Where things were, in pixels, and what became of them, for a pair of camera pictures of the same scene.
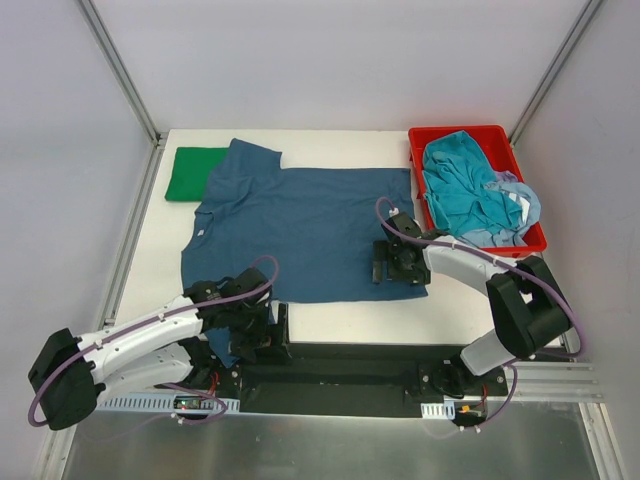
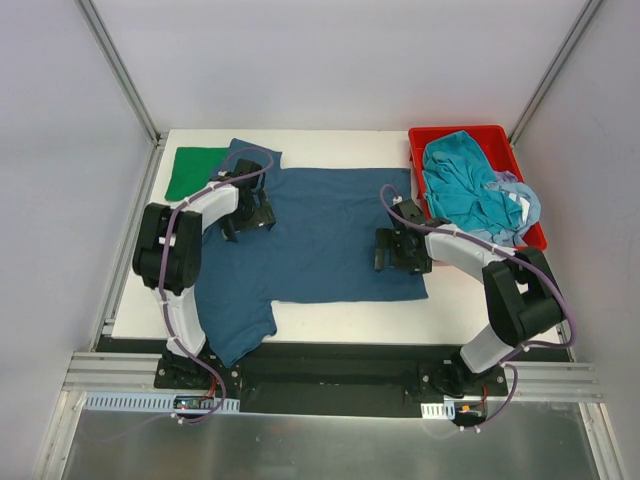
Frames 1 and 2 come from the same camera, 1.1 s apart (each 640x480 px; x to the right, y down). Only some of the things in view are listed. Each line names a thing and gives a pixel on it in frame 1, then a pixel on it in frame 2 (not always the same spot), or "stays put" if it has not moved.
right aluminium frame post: x=576 y=31 stays put
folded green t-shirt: x=191 y=173 stays put
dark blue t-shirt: x=309 y=230 stays put
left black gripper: x=280 y=330 → x=250 y=220
